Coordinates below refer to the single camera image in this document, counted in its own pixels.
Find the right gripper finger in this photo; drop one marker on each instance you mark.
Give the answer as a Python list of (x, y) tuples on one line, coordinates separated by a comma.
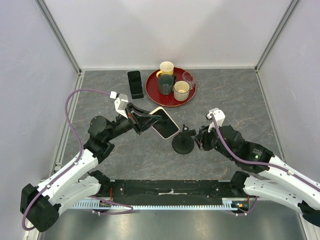
[(199, 141), (199, 135)]

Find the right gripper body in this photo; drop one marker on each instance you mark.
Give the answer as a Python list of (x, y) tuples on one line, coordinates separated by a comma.
[(210, 141)]

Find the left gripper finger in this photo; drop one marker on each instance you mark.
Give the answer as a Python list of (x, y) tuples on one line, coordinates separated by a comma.
[(141, 113), (144, 123)]

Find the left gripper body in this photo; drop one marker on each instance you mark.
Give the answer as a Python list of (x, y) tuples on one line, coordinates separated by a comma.
[(133, 118)]

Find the black round suction base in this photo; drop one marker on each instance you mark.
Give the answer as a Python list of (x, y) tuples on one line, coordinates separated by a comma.
[(183, 142)]

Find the pink case smartphone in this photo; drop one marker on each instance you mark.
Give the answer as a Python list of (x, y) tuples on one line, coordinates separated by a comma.
[(164, 124)]

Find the white case smartphone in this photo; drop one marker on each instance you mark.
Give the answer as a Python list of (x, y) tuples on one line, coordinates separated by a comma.
[(135, 82)]

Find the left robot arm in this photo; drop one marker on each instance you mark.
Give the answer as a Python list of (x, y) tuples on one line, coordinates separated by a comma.
[(42, 205)]

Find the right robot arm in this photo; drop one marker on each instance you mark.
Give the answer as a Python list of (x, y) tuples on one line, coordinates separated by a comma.
[(263, 174)]

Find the red round tray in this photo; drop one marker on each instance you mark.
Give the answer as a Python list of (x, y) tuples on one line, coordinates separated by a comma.
[(152, 90)]

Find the dark green mug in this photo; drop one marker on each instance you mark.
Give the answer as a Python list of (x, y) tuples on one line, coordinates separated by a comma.
[(165, 84)]

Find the cream faceted cup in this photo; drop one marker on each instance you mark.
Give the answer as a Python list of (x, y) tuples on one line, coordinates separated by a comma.
[(181, 90)]

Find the yellow mug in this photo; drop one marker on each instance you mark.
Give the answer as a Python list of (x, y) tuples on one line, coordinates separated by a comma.
[(165, 68)]

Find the clear drinking glass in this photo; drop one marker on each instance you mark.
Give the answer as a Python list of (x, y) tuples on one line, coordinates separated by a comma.
[(187, 77)]

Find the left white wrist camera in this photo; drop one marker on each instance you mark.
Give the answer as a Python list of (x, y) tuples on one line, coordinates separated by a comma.
[(120, 102)]

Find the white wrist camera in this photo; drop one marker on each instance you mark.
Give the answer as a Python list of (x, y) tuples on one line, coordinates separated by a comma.
[(120, 102), (216, 114)]

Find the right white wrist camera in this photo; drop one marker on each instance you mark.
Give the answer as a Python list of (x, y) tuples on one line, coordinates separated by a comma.
[(216, 114)]

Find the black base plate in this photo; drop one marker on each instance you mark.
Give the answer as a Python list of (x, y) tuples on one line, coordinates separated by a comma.
[(169, 192)]

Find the grey slotted cable duct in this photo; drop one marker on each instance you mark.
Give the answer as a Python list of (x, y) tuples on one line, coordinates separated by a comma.
[(97, 205)]

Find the left aluminium frame post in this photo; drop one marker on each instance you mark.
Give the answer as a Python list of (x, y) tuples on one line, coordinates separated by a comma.
[(43, 7)]

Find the aluminium frame post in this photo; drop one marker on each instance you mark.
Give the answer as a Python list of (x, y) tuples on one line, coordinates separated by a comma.
[(276, 33), (43, 7)]

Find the right aluminium frame post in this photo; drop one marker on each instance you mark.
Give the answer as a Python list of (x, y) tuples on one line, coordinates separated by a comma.
[(276, 33)]

